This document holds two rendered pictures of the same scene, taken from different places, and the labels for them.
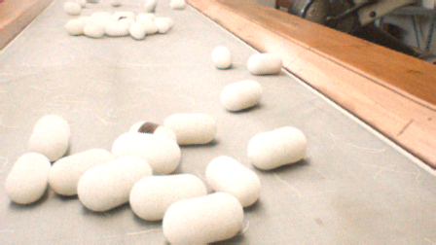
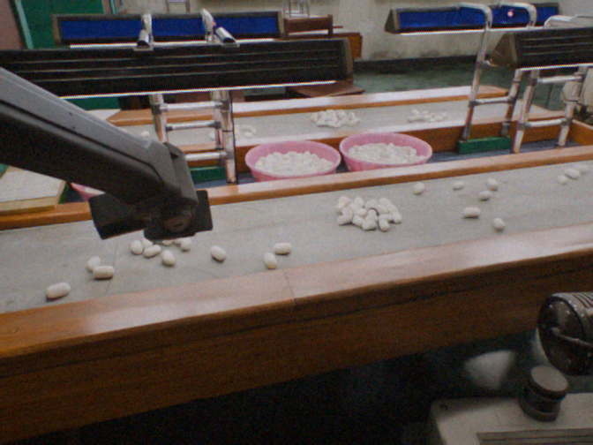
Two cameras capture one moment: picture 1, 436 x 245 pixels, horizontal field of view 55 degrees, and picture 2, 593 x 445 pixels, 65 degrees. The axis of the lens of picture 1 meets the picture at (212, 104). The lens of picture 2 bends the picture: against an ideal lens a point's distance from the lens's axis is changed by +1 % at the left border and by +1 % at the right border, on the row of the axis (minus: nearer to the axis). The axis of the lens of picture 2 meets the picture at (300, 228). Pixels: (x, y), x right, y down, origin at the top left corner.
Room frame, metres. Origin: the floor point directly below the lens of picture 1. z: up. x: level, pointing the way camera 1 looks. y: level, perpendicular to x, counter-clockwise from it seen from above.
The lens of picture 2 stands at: (0.45, -0.77, 1.24)
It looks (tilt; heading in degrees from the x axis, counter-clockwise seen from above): 30 degrees down; 89
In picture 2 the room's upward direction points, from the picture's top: straight up
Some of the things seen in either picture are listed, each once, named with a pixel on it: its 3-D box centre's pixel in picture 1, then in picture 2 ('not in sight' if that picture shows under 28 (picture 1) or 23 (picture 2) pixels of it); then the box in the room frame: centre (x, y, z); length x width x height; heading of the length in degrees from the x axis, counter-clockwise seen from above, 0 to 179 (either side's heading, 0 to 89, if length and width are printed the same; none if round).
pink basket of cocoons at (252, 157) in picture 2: not in sight; (293, 171); (0.46, 0.44, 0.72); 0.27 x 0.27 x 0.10
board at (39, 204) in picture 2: not in sight; (33, 180); (-0.18, 0.28, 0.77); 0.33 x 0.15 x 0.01; 104
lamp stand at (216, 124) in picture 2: not in sight; (186, 98); (0.15, 0.57, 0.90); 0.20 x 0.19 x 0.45; 14
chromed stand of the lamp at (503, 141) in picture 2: not in sight; (481, 78); (1.10, 0.80, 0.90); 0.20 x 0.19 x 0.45; 14
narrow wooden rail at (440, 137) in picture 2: not in sight; (329, 150); (0.58, 0.64, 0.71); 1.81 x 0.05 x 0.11; 14
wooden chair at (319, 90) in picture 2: not in sight; (323, 88); (0.69, 2.55, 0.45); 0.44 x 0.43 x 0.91; 33
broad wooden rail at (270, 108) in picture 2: not in sight; (298, 125); (0.49, 1.01, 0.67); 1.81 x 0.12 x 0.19; 14
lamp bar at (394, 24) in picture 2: not in sight; (476, 17); (1.07, 0.88, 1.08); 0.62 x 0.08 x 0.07; 14
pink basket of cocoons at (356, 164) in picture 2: not in sight; (383, 162); (0.73, 0.51, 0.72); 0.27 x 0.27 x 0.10
